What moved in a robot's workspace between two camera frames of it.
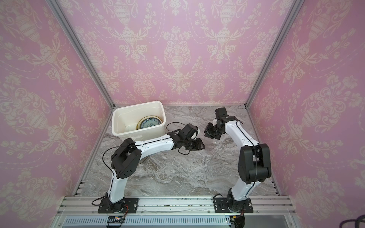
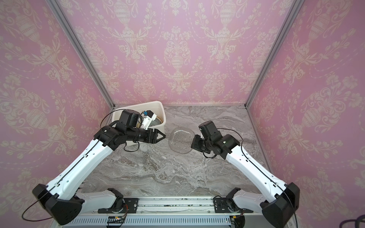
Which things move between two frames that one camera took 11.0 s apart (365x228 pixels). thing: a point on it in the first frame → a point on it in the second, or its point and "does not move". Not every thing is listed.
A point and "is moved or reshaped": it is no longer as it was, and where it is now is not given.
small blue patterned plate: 149,122 does not move
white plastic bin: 139,122 does not move
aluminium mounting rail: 268,212 does not move
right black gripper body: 213,131 → 196,143
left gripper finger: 197,145 → 153,137
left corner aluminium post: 78,46 does not move
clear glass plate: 141,160 is moved or reshaped
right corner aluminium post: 296,6 does not move
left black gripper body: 187,143 → 136,134
